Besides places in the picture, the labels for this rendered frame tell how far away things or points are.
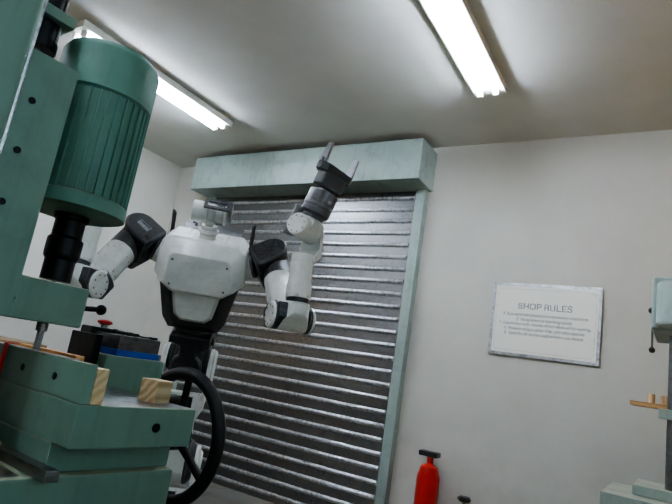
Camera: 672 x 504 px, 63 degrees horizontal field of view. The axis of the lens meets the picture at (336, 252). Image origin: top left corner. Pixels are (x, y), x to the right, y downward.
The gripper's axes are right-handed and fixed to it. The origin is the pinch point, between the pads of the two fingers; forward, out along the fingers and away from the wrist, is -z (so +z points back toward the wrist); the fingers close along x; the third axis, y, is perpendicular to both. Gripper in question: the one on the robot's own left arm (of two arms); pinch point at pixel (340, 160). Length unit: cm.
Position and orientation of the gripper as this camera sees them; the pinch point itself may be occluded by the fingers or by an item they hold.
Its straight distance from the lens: 163.3
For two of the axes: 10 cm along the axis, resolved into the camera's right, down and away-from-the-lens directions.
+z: -4.3, 9.0, -1.0
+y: -5.9, -1.9, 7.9
